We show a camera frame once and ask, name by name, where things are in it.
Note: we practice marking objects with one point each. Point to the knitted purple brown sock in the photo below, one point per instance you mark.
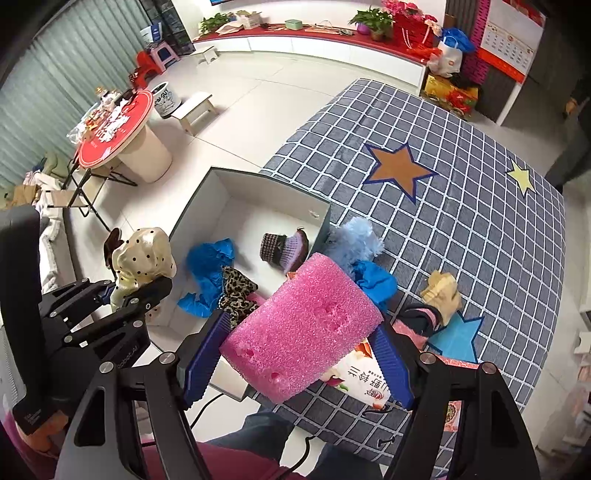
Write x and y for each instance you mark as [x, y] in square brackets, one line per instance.
[281, 249]

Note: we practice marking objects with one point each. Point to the small white step stool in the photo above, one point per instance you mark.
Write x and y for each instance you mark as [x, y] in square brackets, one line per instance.
[207, 53]

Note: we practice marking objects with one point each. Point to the purple plastic stool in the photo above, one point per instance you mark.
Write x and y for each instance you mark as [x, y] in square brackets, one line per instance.
[164, 53]

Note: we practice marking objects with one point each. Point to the blue plastic bag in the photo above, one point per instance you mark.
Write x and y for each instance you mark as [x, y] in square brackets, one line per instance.
[457, 38]

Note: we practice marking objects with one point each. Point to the blue plastic shoe cover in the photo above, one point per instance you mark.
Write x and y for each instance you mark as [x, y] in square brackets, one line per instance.
[207, 272]
[376, 281]

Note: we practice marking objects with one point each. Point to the red flower basket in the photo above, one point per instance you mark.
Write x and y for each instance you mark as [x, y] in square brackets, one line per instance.
[411, 23]

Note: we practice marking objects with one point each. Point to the cream polka-dot scrunchie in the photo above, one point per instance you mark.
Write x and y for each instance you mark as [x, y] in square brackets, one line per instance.
[138, 251]

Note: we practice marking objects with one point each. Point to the white printed bucket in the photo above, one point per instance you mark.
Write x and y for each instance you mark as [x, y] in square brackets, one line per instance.
[165, 99]

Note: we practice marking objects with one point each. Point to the green potted plant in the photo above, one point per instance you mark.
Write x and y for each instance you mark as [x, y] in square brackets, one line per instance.
[213, 21]

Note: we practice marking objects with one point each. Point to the black pink striped cloth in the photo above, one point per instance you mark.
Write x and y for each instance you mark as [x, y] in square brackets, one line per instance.
[418, 318]

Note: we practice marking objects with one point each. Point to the red plastic stool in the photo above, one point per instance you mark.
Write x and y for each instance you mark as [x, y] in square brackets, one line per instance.
[145, 62]

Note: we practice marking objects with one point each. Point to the large white step stool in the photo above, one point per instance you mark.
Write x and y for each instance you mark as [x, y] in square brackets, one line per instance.
[196, 110]

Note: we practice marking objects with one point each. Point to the round red table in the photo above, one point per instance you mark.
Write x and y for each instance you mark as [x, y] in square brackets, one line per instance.
[120, 134]

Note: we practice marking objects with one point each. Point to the black folding chair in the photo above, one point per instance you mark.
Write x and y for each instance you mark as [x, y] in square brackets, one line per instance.
[87, 184]

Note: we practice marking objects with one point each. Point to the wall calendar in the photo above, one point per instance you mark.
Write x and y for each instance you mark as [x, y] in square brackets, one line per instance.
[512, 39]

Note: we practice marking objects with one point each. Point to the white snack packet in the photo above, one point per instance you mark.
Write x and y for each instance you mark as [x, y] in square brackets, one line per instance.
[355, 374]

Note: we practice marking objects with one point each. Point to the potted plant purple pot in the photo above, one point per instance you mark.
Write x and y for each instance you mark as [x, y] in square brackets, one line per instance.
[369, 19]

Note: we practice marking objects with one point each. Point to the pink foam block with holes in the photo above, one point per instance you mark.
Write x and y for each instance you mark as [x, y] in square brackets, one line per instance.
[300, 327]

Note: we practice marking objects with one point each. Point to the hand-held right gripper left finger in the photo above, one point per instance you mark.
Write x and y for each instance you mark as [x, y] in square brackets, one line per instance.
[203, 364]

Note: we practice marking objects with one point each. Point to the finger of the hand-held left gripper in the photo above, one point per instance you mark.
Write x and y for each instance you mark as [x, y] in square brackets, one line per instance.
[143, 300]
[78, 293]

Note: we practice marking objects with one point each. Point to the grey curtain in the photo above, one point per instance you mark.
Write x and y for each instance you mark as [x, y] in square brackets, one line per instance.
[60, 92]

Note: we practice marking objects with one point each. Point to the beige cloth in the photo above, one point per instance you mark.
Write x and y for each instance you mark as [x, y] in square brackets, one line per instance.
[441, 290]

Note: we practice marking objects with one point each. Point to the blue white carton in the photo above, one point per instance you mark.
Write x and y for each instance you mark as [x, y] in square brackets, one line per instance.
[152, 33]

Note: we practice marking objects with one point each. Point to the leopard print scrunchie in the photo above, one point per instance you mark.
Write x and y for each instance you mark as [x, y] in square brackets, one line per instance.
[235, 288]

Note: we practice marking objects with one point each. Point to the white paper bag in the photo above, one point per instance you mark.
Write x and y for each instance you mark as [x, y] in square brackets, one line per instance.
[449, 57]

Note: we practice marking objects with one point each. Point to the light blue fluffy scrunchie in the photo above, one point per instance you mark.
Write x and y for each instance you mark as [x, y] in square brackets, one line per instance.
[355, 240]

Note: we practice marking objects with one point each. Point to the white red television console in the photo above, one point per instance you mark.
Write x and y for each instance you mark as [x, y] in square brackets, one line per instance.
[323, 46]

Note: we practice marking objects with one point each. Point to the person's legs in jeans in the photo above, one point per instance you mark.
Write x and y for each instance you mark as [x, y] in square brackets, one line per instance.
[258, 429]

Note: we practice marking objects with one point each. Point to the red yellow gift box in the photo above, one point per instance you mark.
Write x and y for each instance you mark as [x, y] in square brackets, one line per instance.
[450, 94]

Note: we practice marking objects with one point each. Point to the pink red patterned carton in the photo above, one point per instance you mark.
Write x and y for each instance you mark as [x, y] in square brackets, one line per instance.
[450, 408]

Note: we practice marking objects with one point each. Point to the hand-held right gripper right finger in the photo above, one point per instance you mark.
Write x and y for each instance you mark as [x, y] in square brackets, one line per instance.
[392, 369]

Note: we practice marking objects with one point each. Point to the white cardboard box grey sides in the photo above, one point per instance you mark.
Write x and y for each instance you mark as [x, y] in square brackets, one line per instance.
[249, 217]

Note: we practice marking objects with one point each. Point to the green box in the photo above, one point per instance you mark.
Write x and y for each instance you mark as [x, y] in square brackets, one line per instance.
[293, 23]

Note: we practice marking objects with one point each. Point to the grey checked star blanket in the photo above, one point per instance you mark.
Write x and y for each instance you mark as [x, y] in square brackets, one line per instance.
[461, 230]

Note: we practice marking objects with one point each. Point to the person's maroon garment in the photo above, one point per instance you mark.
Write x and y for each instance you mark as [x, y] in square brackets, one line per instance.
[231, 461]

